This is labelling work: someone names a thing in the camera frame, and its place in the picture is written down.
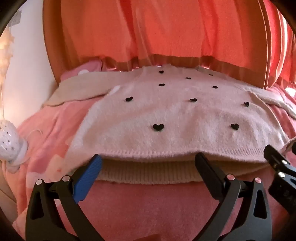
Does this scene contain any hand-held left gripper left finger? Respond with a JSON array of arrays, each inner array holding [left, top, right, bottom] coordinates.
[[25, 153, 103, 241]]

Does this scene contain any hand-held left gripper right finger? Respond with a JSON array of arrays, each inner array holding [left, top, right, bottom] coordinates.
[[195, 153, 274, 241]]

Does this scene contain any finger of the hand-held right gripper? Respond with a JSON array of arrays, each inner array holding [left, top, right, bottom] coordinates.
[[264, 144, 296, 179]]

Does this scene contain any pale pink heart-dotted sweater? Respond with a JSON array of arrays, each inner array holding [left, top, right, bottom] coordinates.
[[43, 65, 296, 186]]

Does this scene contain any pink fleece blanket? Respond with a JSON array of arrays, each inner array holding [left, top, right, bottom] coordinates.
[[11, 58, 296, 241]]

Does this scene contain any white dotted lamp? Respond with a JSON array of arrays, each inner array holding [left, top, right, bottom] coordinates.
[[0, 119, 29, 168]]

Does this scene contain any pink pillow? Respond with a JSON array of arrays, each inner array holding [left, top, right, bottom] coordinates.
[[61, 59, 104, 81]]

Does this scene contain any orange curtain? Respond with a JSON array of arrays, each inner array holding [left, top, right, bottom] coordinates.
[[42, 0, 296, 90]]

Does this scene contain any fluffy feather decoration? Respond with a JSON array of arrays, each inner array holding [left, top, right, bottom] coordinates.
[[0, 30, 16, 93]]

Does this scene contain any thin white cord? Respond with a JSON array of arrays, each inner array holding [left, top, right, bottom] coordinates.
[[25, 129, 43, 140]]

